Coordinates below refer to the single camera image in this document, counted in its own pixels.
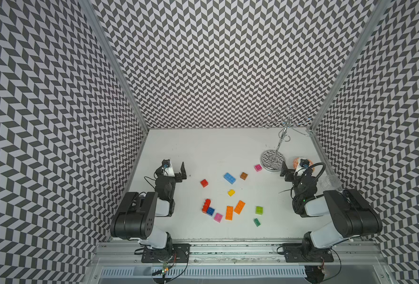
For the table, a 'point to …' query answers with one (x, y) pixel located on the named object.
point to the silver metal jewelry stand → (283, 118)
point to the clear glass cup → (330, 181)
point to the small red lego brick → (204, 183)
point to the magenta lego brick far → (258, 167)
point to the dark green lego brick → (257, 222)
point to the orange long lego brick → (229, 213)
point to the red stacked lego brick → (206, 205)
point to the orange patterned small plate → (298, 170)
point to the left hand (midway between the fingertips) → (174, 163)
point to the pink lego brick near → (218, 218)
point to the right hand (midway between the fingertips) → (292, 164)
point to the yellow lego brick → (231, 193)
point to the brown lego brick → (244, 176)
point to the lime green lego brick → (259, 210)
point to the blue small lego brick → (210, 211)
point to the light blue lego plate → (229, 178)
